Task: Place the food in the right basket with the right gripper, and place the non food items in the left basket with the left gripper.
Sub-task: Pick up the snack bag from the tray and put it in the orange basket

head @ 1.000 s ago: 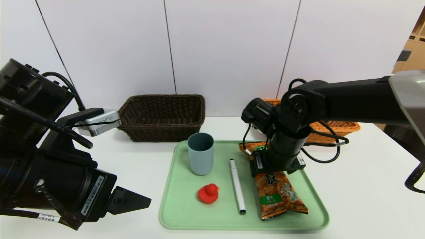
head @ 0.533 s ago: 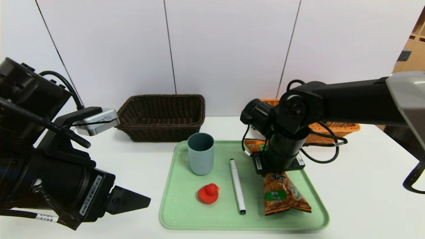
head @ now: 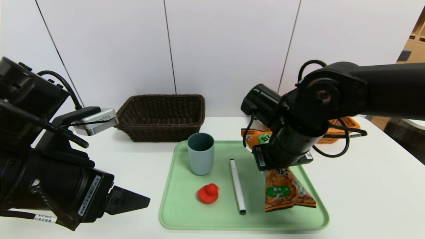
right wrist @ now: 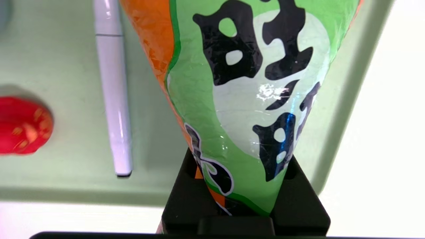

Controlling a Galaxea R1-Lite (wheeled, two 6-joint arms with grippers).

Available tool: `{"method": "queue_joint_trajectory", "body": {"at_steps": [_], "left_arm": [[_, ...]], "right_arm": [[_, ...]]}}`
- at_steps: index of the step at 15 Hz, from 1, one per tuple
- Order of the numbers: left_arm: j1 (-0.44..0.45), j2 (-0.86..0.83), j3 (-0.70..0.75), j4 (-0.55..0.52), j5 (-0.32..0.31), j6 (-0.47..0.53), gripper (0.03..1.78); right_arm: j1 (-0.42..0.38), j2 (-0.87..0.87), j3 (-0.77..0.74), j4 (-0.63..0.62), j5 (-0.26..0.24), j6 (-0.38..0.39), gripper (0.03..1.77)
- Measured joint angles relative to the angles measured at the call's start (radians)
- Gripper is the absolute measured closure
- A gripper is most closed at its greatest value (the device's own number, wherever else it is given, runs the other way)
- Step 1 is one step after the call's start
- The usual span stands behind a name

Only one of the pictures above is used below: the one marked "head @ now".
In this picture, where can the blue-grey plastic cup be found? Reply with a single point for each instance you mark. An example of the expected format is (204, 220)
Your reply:
(201, 159)

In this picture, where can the white side table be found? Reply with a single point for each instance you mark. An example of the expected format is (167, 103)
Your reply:
(420, 124)

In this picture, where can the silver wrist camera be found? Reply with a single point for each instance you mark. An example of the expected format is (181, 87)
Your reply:
(96, 119)
(306, 158)

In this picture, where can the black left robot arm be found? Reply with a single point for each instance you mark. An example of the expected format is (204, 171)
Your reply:
(33, 186)

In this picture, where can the white marker pen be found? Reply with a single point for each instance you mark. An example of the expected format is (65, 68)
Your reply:
(237, 186)

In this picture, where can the orange snack bag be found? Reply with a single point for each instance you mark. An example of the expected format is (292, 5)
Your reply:
(285, 192)

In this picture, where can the dark grey ribbed bin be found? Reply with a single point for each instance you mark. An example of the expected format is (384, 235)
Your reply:
(405, 136)

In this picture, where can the orange wicker basket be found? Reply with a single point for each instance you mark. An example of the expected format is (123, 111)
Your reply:
(353, 126)

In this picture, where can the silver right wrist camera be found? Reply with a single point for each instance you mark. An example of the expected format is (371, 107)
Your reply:
(306, 158)

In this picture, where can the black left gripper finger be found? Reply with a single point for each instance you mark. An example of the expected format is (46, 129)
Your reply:
(127, 199)

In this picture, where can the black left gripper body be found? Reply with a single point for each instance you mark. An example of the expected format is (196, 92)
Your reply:
(95, 195)

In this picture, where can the dark brown wicker basket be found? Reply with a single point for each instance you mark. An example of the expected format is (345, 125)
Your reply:
(159, 129)

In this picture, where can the wooden shelf unit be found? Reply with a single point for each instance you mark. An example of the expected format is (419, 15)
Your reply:
(416, 49)

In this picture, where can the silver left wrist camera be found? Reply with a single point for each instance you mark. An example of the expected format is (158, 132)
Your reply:
(96, 119)

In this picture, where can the light green plastic tray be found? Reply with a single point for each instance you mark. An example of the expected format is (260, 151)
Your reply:
(186, 212)

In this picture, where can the red rubber duck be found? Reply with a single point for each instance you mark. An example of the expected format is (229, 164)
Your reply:
(208, 196)

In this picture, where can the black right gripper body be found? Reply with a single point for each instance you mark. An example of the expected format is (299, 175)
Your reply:
(260, 160)

